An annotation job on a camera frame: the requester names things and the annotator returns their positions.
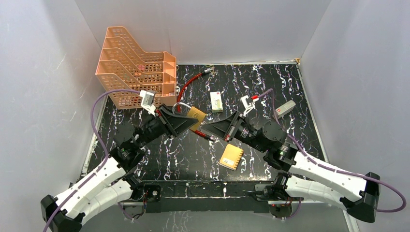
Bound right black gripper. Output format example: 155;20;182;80
201;110;267;153

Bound brass padlock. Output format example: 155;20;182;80
172;102;206;132

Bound red cable lock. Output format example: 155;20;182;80
176;68;214;142

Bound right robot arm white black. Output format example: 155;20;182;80
202;112;380;223

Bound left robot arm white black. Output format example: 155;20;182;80
41;105;198;232

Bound white green small box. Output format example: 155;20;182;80
210;91;223;113

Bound orange spiral notebook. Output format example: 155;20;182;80
219;144;243;171

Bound orange plastic file rack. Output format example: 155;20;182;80
95;26;177;106

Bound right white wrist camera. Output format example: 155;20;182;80
240;95;259;116

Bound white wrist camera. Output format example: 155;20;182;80
139;90;156;116
240;95;259;116

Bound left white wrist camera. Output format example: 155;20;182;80
139;90;156;116

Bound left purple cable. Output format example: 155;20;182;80
43;89;142;232

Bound purple cable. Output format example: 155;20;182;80
258;88;407;214
43;89;142;232

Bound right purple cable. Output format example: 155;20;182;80
258;88;407;214

